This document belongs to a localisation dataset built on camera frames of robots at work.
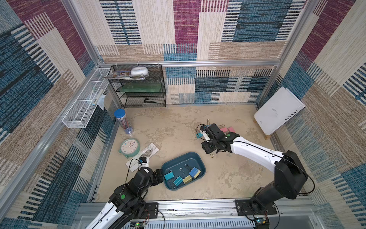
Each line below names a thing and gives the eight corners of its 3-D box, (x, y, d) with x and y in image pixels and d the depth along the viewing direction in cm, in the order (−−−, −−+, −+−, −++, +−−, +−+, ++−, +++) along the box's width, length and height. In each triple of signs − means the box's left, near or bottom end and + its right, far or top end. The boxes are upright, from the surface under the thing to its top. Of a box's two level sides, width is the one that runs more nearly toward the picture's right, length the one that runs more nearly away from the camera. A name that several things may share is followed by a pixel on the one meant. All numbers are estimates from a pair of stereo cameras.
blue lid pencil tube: (124, 135, 105) (114, 118, 90) (124, 127, 110) (114, 109, 94) (133, 133, 106) (124, 116, 91) (132, 125, 111) (124, 107, 95)
